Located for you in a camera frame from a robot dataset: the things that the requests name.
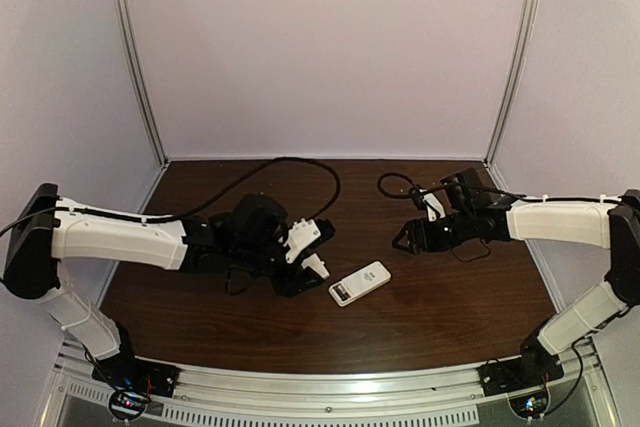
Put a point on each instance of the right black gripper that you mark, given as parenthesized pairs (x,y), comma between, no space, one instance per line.
(419,233)

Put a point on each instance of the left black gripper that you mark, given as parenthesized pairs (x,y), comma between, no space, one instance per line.
(298,273)

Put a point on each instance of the white battery cover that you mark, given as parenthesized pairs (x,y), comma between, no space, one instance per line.
(317,265)

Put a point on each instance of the white remote control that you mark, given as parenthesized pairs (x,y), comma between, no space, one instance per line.
(362,282)

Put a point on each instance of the purple AAA battery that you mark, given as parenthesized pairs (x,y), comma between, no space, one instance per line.
(343,295)

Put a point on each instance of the gold black AAA battery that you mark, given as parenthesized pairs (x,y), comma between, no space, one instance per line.
(337,288)

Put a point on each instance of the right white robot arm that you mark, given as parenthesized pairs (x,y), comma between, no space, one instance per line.
(462,208)

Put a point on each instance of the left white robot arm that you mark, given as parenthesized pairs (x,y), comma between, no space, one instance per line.
(254,239)

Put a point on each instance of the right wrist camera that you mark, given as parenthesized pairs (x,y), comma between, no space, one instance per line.
(428,203)

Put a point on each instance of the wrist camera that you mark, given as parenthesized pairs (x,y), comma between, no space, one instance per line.
(304,234)
(428,203)

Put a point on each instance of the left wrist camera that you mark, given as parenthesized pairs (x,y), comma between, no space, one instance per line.
(304,234)

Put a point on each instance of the front aluminium rail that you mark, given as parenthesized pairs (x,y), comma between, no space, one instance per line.
(450,396)

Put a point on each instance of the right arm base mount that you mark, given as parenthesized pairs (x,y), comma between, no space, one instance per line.
(527,375)

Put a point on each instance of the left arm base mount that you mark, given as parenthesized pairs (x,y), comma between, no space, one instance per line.
(133,381)

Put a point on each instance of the right aluminium frame post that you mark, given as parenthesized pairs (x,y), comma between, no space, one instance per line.
(526,23)

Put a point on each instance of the aluminium frame post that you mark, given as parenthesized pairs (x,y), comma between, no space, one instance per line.
(133,62)
(526,23)

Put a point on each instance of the left aluminium frame post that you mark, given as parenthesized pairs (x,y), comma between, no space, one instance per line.
(133,62)

